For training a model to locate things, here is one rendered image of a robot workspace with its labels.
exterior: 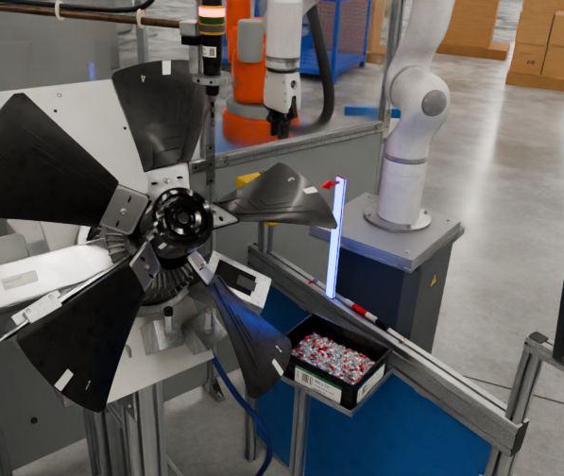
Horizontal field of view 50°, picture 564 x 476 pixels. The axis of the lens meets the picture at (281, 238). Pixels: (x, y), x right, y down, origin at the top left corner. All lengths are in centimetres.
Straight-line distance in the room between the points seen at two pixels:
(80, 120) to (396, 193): 83
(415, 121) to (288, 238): 99
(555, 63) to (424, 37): 700
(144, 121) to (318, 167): 122
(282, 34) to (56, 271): 74
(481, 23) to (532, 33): 187
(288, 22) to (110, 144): 50
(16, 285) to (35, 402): 104
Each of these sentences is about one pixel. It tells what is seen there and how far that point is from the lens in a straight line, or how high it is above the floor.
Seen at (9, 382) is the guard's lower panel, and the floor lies 41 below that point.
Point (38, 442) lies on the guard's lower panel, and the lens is 230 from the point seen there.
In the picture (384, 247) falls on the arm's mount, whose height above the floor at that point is 97.
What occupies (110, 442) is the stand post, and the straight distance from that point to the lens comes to 186.
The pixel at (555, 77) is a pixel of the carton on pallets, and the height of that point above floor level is 14.
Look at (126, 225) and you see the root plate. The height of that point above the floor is 119.
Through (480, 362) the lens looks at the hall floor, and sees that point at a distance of 292.
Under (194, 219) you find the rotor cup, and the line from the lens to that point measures 113.
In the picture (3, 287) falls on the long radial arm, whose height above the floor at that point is 111.
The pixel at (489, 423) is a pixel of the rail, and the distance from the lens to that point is 135.
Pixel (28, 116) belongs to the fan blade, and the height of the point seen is 140.
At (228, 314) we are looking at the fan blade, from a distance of 113.
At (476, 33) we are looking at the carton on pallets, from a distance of 1028.
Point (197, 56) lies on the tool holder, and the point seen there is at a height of 149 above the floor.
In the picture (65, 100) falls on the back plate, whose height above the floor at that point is 133.
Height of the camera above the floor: 171
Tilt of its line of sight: 27 degrees down
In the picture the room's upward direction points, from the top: 3 degrees clockwise
